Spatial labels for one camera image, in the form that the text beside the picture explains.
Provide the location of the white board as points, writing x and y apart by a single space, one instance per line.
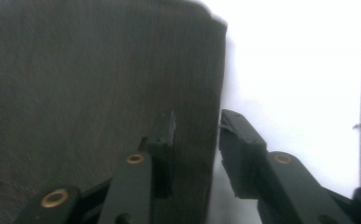
293 62

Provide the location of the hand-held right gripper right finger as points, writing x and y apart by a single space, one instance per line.
262 180

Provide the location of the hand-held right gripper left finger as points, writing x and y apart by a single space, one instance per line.
131 186

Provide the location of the dark grey skirt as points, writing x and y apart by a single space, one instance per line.
75 77

